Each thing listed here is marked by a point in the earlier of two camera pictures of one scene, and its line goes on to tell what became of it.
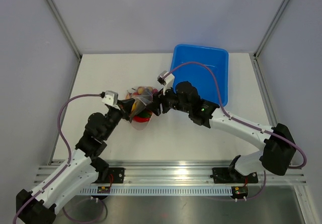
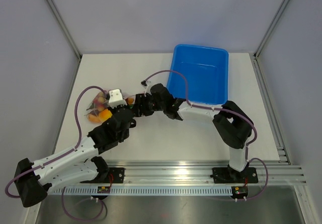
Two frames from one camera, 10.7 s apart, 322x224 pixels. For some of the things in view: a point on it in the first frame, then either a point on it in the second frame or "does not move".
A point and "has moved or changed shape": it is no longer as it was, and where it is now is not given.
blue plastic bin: [216, 59] does not move
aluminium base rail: [169, 172] does not move
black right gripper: [158, 99] to [139, 109]
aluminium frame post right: [254, 56] does not move
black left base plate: [118, 174] does not move
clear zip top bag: [140, 115] has moved or changed shape
